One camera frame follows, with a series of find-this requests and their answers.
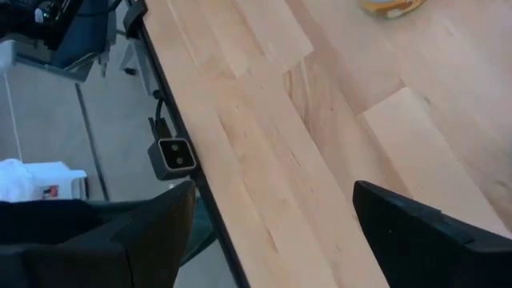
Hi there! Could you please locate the thin white cord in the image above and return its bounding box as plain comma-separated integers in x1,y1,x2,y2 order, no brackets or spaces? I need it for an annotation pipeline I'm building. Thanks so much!
2,71,24,162

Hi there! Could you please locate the black camera cable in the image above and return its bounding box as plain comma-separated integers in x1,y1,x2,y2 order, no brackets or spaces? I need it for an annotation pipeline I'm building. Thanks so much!
148,90,173,141

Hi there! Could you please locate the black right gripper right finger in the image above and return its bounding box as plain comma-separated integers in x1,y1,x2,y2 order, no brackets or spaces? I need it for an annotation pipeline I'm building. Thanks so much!
352,179,512,288

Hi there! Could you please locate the black table-level depth camera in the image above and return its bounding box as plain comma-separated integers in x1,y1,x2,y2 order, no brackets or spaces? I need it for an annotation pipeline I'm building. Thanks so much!
146,137,198,182

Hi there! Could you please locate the dark blue panel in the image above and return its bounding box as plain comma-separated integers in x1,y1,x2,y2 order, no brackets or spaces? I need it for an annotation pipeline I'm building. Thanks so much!
51,7,119,71

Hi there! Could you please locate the tin can with printed label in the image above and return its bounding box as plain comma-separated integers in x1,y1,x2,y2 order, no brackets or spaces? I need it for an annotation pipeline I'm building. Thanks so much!
358,0,427,20

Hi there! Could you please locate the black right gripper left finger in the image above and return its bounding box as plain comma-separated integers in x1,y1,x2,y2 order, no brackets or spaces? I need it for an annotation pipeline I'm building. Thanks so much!
0,179,198,288

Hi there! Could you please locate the black equipment pile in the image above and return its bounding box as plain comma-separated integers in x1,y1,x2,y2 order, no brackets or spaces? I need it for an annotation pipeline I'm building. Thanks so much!
0,0,83,51

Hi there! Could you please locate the dark teal seat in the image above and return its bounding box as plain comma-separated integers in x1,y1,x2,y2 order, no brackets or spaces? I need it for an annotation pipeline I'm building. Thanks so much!
86,195,219,267

